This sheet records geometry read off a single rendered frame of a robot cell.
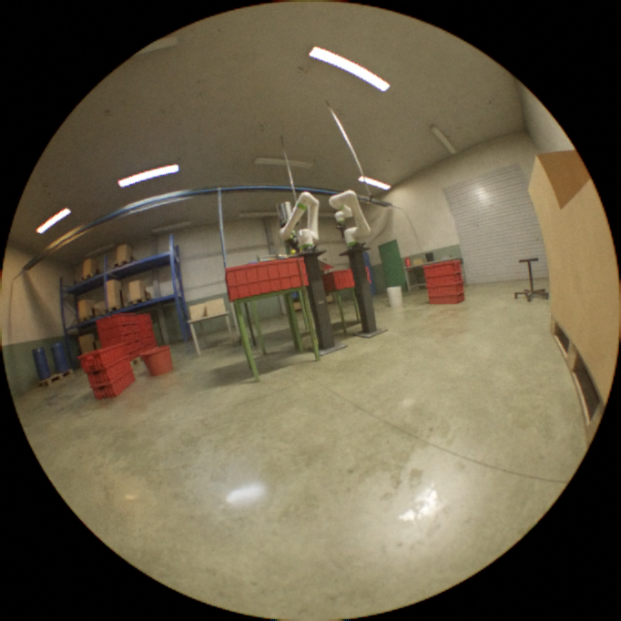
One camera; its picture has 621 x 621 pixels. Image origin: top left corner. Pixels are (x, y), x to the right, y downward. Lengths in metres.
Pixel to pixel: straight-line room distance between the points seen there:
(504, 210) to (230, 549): 6.82
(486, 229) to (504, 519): 6.23
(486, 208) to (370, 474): 6.43
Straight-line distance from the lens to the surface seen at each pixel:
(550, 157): 1.34
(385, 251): 7.93
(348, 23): 3.88
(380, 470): 0.64
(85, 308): 8.23
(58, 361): 6.78
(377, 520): 0.57
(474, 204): 6.56
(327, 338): 1.72
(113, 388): 2.34
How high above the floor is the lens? 0.54
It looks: 5 degrees down
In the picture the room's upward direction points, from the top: 12 degrees counter-clockwise
